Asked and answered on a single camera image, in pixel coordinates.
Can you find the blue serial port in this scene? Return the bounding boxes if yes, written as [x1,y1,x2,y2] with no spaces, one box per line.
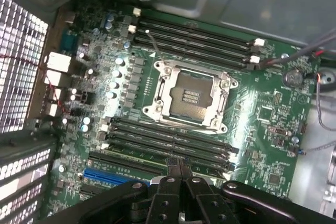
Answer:
[59,29,79,53]

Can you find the thin red wire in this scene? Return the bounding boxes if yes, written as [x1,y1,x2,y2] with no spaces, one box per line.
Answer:
[0,54,69,114]

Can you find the grey metal PC case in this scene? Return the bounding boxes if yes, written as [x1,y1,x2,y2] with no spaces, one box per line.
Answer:
[0,0,336,224]

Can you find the grey cable black plug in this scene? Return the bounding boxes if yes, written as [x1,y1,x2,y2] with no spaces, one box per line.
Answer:
[258,28,336,71]

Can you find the silver coin cell battery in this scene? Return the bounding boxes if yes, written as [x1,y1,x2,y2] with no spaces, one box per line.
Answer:
[282,68,304,88]

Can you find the silver rear port block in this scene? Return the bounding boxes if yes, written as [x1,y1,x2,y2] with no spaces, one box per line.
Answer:
[44,69,70,88]
[46,52,73,74]

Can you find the thin grey wire loop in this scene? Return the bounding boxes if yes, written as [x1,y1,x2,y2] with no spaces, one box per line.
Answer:
[314,71,336,132]

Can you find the blue expansion slot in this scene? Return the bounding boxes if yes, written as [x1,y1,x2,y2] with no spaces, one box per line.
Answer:
[83,168,159,187]

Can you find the long black expansion slot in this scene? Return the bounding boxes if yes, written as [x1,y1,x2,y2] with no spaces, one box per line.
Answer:
[88,151,168,180]

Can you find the thin metal locking lever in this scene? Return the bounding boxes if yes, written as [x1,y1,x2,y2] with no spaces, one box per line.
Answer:
[144,29,166,65]

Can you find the black RAM slot white latches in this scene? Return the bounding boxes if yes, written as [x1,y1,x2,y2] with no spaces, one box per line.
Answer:
[128,24,261,63]
[98,124,236,163]
[132,7,266,48]
[101,141,232,179]

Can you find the thin grey wire black plug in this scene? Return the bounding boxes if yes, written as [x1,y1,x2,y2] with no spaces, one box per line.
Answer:
[296,141,336,156]

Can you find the silver CPU socket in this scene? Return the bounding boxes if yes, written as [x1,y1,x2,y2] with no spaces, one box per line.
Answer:
[141,58,239,134]

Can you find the short black expansion slot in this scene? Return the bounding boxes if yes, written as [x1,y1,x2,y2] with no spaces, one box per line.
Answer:
[79,185,107,200]

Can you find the green motherboard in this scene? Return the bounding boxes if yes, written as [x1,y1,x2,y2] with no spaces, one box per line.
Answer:
[39,3,323,210]

